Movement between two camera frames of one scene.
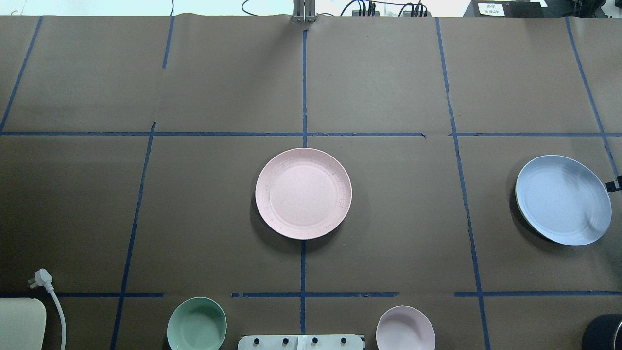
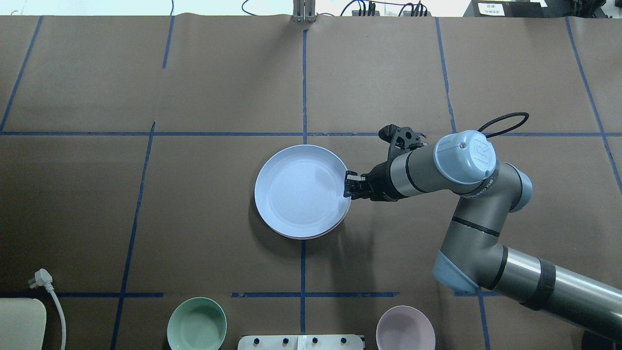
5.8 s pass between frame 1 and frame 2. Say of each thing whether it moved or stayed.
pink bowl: stayed
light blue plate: moved
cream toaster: stayed
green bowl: stayed
